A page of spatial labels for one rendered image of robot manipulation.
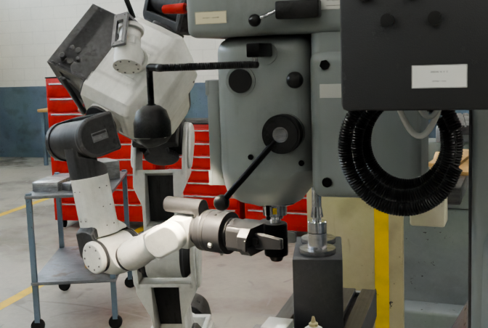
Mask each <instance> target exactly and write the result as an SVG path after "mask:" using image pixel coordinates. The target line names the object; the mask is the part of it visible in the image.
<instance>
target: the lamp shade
mask: <svg viewBox="0 0 488 328"><path fill-rule="evenodd" d="M133 125H134V138H138V139H155V138H163V137H168V136H171V120H170V118H169V116H168V113H167V110H166V109H164V108H163V107H161V106H160V105H156V104H147V105H145V106H142V107H141V108H139V109H138V110H137V111H136V115H135V118H134V122H133Z"/></svg>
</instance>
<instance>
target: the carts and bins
mask: <svg viewBox="0 0 488 328"><path fill-rule="evenodd" d="M97 160H98V161H100V162H103V163H105V164H106V165H107V172H108V176H109V180H110V186H111V190H112V193H114V191H115V189H116V188H117V187H118V185H119V184H120V183H121V182H122V184H123V209H124V222H125V224H126V225H127V226H128V227H129V228H130V225H129V200H128V187H127V170H126V169H125V170H121V171H120V165H119V160H114V159H110V158H106V157H104V158H98V159H97ZM32 185H33V190H32V191H31V192H29V193H26V194H25V196H24V198H25V204H26V214H27V224H28V243H29V253H30V272H31V284H30V285H31V286H32V292H33V311H34V320H33V322H32V323H31V328H44V327H45V322H44V320H43V319H41V312H40V302H39V292H38V286H40V285H56V284H58V285H59V288H60V289H61V290H62V291H66V290H68V289H69V288H70V285H71V284H87V283H103V282H110V289H111V302H112V314H113V315H112V316H111V317H110V319H109V325H110V327H112V328H119V327H120V326H121V325H122V322H123V320H122V318H121V316H119V315H118V301H117V288H116V281H117V278H118V276H119V274H106V273H103V272H102V273H101V274H94V273H92V272H91V271H90V270H88V268H87V267H86V265H85V263H84V260H83V259H82V257H81V256H80V252H79V248H78V246H72V247H65V242H64V231H63V219H62V199H61V198H65V197H74V196H73V190H72V186H71V182H70V175H69V173H60V172H55V173H54V175H53V176H47V177H44V178H42V179H39V180H38V181H34V182H33V183H32ZM47 198H56V203H57V224H58V234H59V246H60V247H59V249H58V250H57V251H56V253H55V254H54V255H53V256H52V257H51V258H50V260H49V261H48V262H47V264H46V265H45V266H44V267H43V268H42V270H41V271H40V272H39V273H38V272H37V262H36V243H35V233H34V222H33V203H32V199H47ZM127 273H128V276H127V277H126V279H125V282H124V283H125V285H126V286H127V287H129V288H131V287H134V281H133V276H132V271H128V272H127Z"/></svg>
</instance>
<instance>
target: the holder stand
mask: <svg viewBox="0 0 488 328"><path fill-rule="evenodd" d="M327 246H328V247H327V248H326V249H324V250H311V249H309V248H308V234H305V235H303V236H302V237H297V238H296V245H295V249H294V253H293V314H294V328H304V327H306V326H309V322H310V321H311V320H312V317H313V316H314V317H315V320H316V322H317V323H318V325H319V326H321V327H322V328H343V258H342V244H341V237H335V236H334V235H332V234H327Z"/></svg>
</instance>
